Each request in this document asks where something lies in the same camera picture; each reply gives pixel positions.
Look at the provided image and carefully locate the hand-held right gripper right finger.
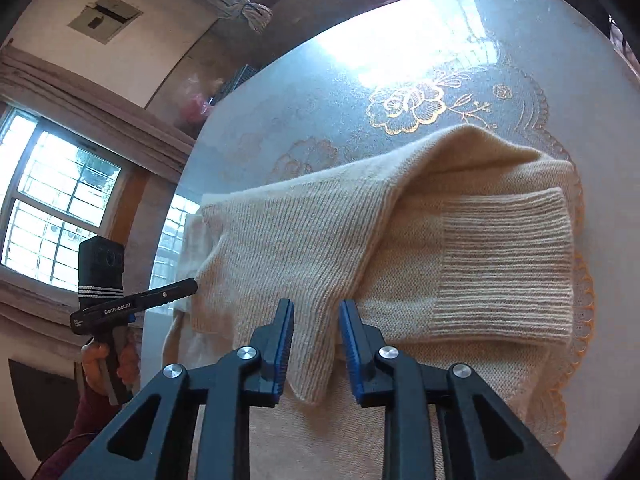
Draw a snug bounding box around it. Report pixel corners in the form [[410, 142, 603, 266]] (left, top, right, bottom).
[[339, 300, 571, 480]]

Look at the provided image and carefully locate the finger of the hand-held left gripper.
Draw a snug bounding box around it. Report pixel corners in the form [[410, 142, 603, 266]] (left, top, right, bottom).
[[70, 280, 198, 333]]

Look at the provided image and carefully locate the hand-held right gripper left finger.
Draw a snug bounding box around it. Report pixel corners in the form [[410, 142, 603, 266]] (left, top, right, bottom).
[[62, 298, 296, 480]]

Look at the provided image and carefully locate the beige knit sweater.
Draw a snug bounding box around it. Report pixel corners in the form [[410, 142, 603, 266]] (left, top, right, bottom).
[[162, 125, 576, 480]]

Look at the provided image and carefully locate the person's left forearm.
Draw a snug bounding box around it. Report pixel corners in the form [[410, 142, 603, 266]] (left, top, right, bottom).
[[35, 387, 123, 480]]

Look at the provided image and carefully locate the person's left hand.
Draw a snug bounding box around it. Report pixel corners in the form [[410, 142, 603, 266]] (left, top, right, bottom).
[[80, 335, 142, 397]]

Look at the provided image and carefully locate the white framed barred window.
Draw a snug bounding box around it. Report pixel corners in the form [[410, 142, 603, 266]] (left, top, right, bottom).
[[0, 105, 126, 293]]

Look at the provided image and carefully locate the pink plastic bag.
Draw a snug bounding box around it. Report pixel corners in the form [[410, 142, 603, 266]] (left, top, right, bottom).
[[175, 72, 223, 128]]

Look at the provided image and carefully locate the white tablecloth with orange flowers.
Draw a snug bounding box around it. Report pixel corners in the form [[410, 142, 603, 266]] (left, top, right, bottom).
[[140, 0, 640, 480]]

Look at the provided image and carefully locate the black wall television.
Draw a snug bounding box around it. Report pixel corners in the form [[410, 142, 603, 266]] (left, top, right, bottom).
[[7, 357, 83, 461]]

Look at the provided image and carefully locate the wire pet cage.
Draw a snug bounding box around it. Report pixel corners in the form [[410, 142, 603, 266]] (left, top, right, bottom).
[[212, 62, 261, 106]]

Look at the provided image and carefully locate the grey electrical wall panel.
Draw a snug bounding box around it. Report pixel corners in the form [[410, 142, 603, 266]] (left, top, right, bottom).
[[67, 0, 144, 45]]

